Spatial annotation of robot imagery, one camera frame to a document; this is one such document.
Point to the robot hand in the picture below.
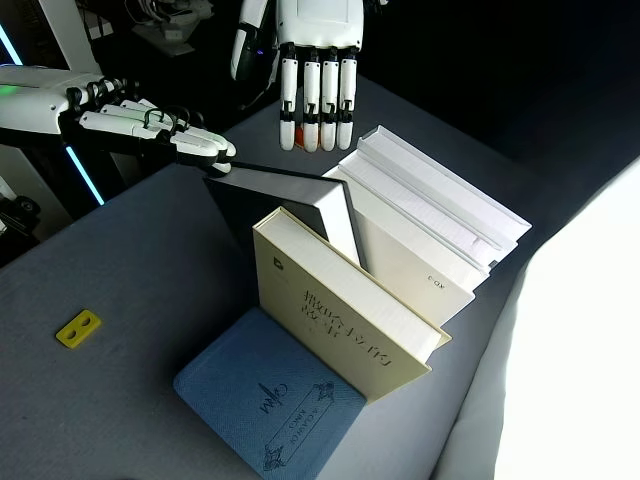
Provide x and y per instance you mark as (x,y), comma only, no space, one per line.
(320,25)
(35,100)

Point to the dark hardcover book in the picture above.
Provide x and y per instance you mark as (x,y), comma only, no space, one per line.
(280,192)

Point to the cyan light strip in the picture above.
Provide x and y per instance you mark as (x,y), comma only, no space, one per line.
(10,45)
(85,175)

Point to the small orange block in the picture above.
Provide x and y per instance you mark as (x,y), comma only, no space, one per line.
(300,135)

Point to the grey table cloth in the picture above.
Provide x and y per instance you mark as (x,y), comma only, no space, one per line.
(125,260)

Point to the white thick hardcover book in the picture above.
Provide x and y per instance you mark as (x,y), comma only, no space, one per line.
(430,200)

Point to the yellow block with two holes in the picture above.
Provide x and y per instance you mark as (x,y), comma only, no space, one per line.
(77,329)

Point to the white book with small print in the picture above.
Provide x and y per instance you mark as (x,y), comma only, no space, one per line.
(410,260)

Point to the cream book with black title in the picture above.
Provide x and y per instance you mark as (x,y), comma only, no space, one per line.
(340,310)

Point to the blue embossed notebook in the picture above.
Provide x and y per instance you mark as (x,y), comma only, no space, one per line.
(260,390)

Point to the white frame post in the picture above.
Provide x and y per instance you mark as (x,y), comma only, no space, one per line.
(70,30)

